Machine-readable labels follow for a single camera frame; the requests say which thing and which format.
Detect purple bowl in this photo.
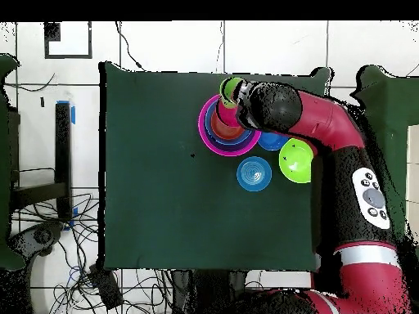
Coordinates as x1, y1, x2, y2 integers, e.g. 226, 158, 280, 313
201, 120, 259, 153

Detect large pink bowl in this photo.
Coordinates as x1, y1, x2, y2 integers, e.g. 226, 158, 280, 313
197, 93, 263, 157

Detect translucent blue ribbed bowl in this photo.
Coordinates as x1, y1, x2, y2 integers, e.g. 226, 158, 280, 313
236, 155, 273, 193

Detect orange bowl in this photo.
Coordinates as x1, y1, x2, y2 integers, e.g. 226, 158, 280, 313
209, 110, 246, 141

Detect large light blue bowl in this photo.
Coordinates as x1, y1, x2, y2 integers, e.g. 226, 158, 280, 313
204, 99, 256, 146

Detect small crimson bowl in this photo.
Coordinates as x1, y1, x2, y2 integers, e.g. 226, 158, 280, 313
217, 97, 244, 128

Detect small dark blue bowl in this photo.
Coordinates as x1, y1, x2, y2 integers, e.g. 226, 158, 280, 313
257, 131, 290, 152

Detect green cup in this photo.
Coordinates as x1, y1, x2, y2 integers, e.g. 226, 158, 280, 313
219, 77, 245, 109

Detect dark green table cloth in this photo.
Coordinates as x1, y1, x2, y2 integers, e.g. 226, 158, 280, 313
99, 61, 331, 272

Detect large green bowl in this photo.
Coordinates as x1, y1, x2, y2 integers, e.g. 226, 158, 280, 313
278, 137, 316, 184

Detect black stand with blue tape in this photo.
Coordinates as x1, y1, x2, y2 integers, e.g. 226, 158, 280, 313
9, 100, 77, 231

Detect black power adapter box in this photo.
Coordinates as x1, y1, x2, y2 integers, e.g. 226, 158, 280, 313
88, 263, 124, 311

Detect green cloth covered table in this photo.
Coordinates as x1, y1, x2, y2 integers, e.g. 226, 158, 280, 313
0, 53, 26, 271
349, 64, 419, 236

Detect white boxes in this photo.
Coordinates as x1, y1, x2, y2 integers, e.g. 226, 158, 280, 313
405, 123, 419, 236

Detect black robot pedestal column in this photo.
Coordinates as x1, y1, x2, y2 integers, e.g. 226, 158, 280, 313
169, 269, 250, 314

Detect black floor cable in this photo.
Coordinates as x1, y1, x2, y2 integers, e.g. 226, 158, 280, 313
114, 20, 146, 71

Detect tangle of black cables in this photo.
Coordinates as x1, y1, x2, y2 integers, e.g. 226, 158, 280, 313
12, 192, 171, 314

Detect black square floor frame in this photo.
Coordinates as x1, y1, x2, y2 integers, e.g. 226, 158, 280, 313
44, 20, 93, 61

